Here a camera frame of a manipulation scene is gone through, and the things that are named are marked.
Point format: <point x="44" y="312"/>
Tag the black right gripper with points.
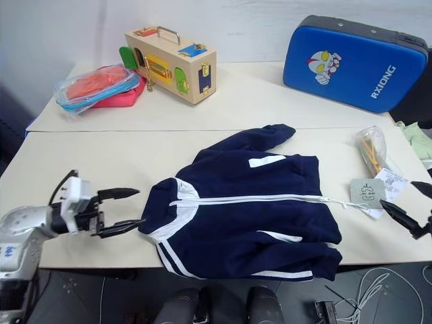
<point x="424" y="229"/>

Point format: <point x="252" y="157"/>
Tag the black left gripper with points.
<point x="88" y="216"/>

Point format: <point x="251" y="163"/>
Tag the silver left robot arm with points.
<point x="20" y="222"/>

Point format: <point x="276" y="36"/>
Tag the navy jacket with white stripes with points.
<point x="243" y="219"/>

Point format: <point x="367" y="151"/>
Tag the white printed paper label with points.
<point x="391" y="182"/>

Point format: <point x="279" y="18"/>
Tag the grey square hang tag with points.
<point x="366" y="192"/>

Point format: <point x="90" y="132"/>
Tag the light green cloth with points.
<point x="420" y="141"/>

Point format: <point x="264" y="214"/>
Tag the plastic bag of coloured sticks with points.
<point x="371" y="148"/>

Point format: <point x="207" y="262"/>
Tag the pink fabric bag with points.
<point x="118" y="99"/>

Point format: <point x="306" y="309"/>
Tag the dark rounded shape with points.
<point x="179" y="305"/>
<point x="265" y="303"/>

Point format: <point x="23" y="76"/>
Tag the clear pouch with orange contents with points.
<point x="94" y="86"/>

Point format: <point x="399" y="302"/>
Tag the small black floor box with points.
<point x="325" y="312"/>

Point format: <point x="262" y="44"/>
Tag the blue Ultraman kick pad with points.
<point x="351" y="71"/>

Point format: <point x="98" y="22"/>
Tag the wooden latch lock box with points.
<point x="189" y="79"/>

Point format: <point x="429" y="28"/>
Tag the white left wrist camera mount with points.
<point x="76" y="195"/>

